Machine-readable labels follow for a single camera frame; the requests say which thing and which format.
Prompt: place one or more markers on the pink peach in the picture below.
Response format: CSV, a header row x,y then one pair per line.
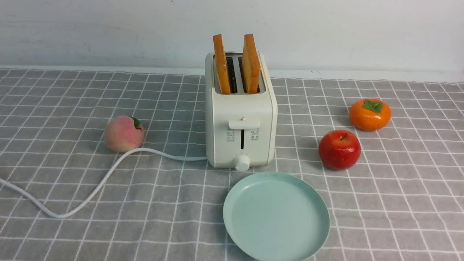
x,y
124,133

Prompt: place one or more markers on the orange persimmon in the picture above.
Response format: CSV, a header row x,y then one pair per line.
x,y
370,115

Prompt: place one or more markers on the light green plate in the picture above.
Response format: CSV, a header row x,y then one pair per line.
x,y
273,216

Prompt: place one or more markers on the toast slice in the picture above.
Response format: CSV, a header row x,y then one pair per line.
x,y
250,65
221,65

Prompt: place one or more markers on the grey checked tablecloth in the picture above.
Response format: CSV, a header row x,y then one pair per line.
x,y
402,200

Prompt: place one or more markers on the white two-slot toaster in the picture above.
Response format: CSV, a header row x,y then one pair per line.
x,y
240,128

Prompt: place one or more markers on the red apple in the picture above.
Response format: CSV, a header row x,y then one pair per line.
x,y
339,150

